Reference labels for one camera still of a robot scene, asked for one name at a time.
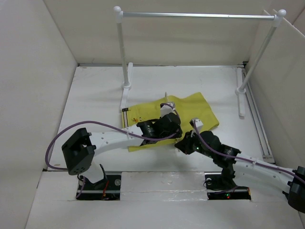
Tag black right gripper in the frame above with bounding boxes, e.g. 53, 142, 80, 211
174, 130, 214, 159

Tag yellow trousers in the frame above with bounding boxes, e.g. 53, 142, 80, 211
121, 92, 220, 152

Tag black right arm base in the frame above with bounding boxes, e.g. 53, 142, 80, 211
203, 169, 251, 200

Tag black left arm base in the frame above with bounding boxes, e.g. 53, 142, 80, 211
76, 173, 122, 201

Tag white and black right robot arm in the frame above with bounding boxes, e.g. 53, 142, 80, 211
174, 131, 305, 213

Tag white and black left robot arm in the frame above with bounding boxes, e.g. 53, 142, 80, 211
61, 113, 183, 189

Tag white foam block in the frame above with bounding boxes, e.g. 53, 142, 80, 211
120, 171, 208, 202

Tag white clothes rack with metal bar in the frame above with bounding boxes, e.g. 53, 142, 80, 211
111, 6, 287, 118

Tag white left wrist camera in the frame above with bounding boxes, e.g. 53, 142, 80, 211
160, 102, 176, 118

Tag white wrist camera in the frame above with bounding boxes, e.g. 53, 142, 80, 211
160, 102, 176, 118
190, 118, 203, 132

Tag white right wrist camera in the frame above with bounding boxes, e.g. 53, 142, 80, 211
190, 118, 203, 132

